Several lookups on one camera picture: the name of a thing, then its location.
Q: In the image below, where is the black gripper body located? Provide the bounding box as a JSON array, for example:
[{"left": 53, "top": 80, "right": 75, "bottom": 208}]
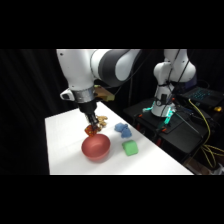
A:
[{"left": 77, "top": 100, "right": 98, "bottom": 118}]

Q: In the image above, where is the black laptop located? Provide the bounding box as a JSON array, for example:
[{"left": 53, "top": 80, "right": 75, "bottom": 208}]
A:
[{"left": 179, "top": 85, "right": 224, "bottom": 110}]

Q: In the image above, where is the green foam block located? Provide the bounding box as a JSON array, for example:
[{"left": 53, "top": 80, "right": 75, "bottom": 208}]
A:
[{"left": 121, "top": 139, "right": 140, "bottom": 157}]

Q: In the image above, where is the black robot stand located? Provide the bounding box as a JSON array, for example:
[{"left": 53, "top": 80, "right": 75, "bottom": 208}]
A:
[{"left": 122, "top": 97, "right": 224, "bottom": 165}]

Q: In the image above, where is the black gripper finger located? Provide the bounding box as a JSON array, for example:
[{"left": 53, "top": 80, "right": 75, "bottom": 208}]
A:
[
  {"left": 91, "top": 112, "right": 101, "bottom": 129},
  {"left": 84, "top": 114, "right": 95, "bottom": 130}
]

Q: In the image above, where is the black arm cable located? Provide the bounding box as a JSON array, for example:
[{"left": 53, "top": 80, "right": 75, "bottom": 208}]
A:
[{"left": 109, "top": 49, "right": 152, "bottom": 89}]

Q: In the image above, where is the yellow cable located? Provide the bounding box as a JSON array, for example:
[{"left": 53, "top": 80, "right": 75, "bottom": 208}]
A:
[{"left": 187, "top": 98, "right": 224, "bottom": 169}]

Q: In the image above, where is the tan wrist camera mount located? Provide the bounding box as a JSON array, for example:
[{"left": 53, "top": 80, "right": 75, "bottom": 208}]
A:
[{"left": 93, "top": 85, "right": 116, "bottom": 103}]

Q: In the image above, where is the pink bowl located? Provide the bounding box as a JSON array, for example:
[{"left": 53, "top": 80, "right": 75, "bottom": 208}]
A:
[{"left": 81, "top": 133, "right": 112, "bottom": 162}]

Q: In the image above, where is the brown plush toy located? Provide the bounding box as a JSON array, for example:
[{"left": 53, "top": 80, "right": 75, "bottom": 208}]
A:
[{"left": 96, "top": 114, "right": 110, "bottom": 130}]

